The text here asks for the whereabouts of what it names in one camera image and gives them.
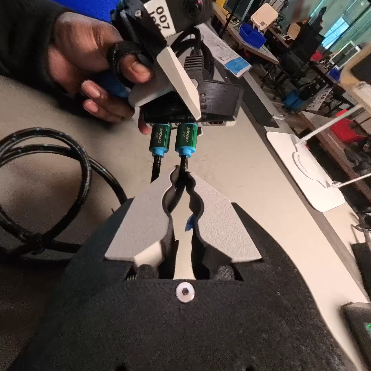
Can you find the white desk stand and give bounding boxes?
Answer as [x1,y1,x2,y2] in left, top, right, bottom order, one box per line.
[266,87,371,213]

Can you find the person's left hand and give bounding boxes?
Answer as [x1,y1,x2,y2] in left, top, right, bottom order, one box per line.
[47,11,155,136]

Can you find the person's left forearm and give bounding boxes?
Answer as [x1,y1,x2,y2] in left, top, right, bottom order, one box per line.
[0,0,68,87]

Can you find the dark curved panel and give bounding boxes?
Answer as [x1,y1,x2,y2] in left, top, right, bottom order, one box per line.
[340,43,371,87]

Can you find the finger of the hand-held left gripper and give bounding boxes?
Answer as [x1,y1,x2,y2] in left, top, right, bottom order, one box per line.
[128,46,202,122]

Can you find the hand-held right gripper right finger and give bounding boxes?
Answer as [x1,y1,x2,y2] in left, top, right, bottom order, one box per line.
[185,172,263,264]

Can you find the printed paper sheets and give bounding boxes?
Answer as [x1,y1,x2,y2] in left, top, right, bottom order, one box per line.
[200,26,252,79]

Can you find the black hdmi switch box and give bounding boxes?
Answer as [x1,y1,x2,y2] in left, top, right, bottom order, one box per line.
[140,80,244,128]

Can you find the blue bucket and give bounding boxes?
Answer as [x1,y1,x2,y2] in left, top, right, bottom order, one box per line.
[283,88,309,112]

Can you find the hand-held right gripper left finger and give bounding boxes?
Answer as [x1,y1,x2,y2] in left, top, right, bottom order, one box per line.
[104,165,178,266]

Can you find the black office chair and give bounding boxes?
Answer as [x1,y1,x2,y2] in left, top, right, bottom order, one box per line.
[278,29,325,90]

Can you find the red box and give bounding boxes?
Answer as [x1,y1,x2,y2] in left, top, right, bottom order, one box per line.
[330,117,366,142]

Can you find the small blue bin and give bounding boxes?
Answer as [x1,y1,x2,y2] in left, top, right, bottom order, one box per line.
[239,23,267,48]

